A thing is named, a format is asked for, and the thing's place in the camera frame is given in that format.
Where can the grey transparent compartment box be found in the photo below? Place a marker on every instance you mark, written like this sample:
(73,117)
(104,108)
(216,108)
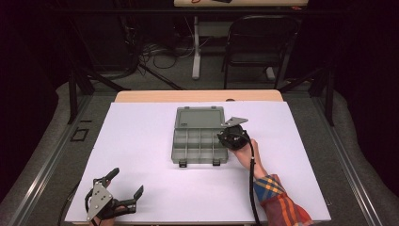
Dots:
(199,144)

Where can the metal floor rail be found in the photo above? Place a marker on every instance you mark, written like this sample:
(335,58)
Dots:
(47,169)
(348,169)

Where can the black metal chair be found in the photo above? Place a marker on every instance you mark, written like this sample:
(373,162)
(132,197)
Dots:
(260,44)

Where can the white table cover sheet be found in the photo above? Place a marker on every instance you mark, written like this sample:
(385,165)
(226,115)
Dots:
(150,175)

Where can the desk with white legs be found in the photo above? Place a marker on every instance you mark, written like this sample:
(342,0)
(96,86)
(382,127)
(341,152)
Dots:
(196,47)

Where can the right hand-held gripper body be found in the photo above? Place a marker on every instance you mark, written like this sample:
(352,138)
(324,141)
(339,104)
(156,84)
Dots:
(233,138)

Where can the person's left hand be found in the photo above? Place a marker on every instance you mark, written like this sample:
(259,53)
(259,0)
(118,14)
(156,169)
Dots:
(106,222)

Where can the light wooden table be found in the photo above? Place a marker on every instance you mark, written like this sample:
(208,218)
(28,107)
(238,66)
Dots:
(194,95)

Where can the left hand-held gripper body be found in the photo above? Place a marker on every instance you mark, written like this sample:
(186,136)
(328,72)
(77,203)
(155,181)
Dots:
(99,197)

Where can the person's right hand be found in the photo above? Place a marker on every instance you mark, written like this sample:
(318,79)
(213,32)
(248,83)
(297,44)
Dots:
(246,157)

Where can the black metal stand frame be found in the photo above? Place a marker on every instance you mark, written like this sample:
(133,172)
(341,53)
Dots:
(323,84)
(78,84)

